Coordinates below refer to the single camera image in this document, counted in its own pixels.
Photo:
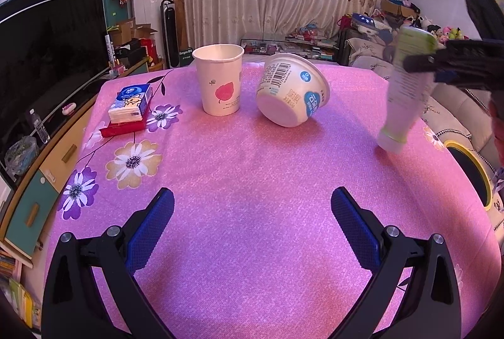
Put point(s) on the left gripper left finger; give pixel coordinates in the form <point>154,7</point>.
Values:
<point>72,304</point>

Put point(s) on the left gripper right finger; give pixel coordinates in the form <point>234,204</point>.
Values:
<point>431,304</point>

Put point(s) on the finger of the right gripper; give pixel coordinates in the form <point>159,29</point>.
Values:
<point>447,77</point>
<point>427,63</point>

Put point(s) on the white bottle green base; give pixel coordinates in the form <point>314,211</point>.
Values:
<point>407,93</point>

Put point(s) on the white yogurt tub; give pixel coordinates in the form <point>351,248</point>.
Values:
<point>291,90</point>

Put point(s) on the paper cup with red heart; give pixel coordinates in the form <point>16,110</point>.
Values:
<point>219,71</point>

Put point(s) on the yellow rim trash bin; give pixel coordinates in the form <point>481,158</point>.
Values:
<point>473,170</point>

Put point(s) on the person right hand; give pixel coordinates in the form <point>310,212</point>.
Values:
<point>498,131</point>

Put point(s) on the beige sofa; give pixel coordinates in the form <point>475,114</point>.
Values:
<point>452,114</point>

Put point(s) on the pile of plush toys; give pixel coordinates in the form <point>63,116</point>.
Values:
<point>383,24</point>

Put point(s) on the low shelf with clutter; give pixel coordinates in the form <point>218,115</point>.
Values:
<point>264,44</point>

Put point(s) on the wooden tv cabinet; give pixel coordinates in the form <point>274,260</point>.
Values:
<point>27,208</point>

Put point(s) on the clear water bottle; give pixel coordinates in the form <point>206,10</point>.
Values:
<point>37,123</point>

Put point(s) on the red flat box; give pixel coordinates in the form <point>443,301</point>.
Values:
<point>128,124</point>

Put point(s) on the pink floral tablecloth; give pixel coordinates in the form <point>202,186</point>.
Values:
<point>253,249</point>

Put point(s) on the blue tissue pack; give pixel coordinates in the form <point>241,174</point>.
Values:
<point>130,103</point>

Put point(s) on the large black television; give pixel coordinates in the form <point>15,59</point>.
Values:
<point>48,51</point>

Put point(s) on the black tower fan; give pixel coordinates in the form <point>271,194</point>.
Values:
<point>169,32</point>

